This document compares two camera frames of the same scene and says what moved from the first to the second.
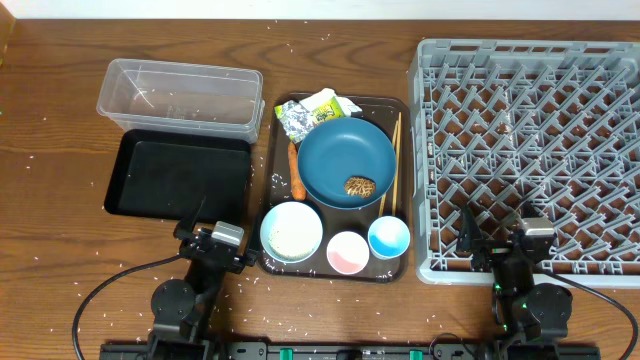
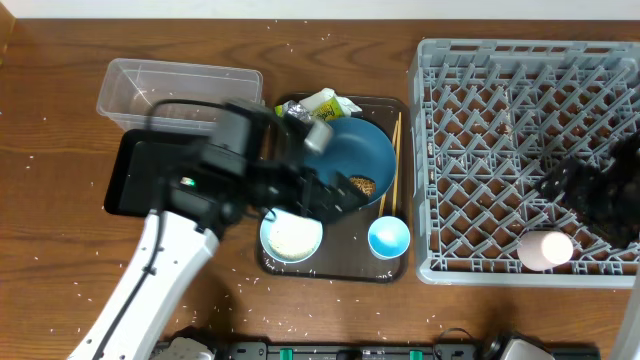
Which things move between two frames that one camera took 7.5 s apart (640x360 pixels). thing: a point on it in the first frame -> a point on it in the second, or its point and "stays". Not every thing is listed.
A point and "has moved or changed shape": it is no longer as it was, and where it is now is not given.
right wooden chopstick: (397, 163) stays
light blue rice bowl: (291, 232) stays
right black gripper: (498, 250) -> (573, 183)
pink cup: (348, 252) has moved or changed shape
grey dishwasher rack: (516, 129) stays
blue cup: (388, 237) stays
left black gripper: (201, 245) -> (310, 192)
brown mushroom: (360, 187) stays
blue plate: (344, 148) stays
